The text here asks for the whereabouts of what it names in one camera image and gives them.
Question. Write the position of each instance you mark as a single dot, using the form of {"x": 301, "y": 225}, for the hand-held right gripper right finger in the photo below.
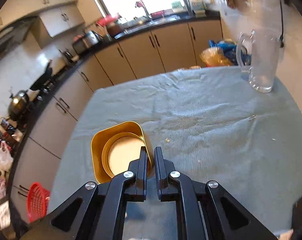
{"x": 159, "y": 175}

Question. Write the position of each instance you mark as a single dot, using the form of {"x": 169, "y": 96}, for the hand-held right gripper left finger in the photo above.
{"x": 142, "y": 175}

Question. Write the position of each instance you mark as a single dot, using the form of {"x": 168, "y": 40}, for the yellow square tin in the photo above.
{"x": 98, "y": 150}

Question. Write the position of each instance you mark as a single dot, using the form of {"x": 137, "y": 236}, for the red plastic basket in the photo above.
{"x": 38, "y": 202}

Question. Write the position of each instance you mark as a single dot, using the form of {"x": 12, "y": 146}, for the beige lower kitchen cabinets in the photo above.
{"x": 141, "y": 52}

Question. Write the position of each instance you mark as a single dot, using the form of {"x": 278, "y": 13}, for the yellow plastic bag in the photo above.
{"x": 214, "y": 57}

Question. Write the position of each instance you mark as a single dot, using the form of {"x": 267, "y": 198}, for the black kitchen countertop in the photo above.
{"x": 95, "y": 48}

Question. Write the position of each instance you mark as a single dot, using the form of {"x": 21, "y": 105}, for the black wok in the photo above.
{"x": 44, "y": 77}

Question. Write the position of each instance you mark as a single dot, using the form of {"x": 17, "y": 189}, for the metal kettle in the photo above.
{"x": 67, "y": 57}

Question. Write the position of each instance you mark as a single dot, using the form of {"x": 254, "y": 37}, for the pile of assorted bags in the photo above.
{"x": 1, "y": 155}

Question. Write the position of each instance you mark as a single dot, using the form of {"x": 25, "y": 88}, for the dark pot with lid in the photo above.
{"x": 18, "y": 103}

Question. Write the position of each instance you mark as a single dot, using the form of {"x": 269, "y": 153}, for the blue plastic bag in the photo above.
{"x": 228, "y": 50}

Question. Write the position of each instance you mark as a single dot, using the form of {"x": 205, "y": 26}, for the chopstick holder with chopsticks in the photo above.
{"x": 106, "y": 36}

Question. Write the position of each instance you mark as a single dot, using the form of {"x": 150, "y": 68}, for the silver rice cooker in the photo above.
{"x": 92, "y": 39}

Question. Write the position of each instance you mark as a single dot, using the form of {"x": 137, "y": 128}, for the brown cooking pot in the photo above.
{"x": 115, "y": 29}

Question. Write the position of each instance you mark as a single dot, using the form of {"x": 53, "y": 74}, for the clear glass pitcher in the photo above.
{"x": 263, "y": 65}

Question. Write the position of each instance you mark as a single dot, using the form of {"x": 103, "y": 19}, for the red plastic basin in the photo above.
{"x": 108, "y": 20}

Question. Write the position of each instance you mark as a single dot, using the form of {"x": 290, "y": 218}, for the kitchen faucet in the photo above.
{"x": 144, "y": 10}

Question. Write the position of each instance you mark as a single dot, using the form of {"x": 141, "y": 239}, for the white green carton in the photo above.
{"x": 199, "y": 8}

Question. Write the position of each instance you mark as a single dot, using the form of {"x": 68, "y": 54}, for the range hood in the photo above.
{"x": 8, "y": 40}

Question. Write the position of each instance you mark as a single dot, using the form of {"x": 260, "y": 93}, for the white upper kitchen cabinets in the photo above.
{"x": 53, "y": 2}

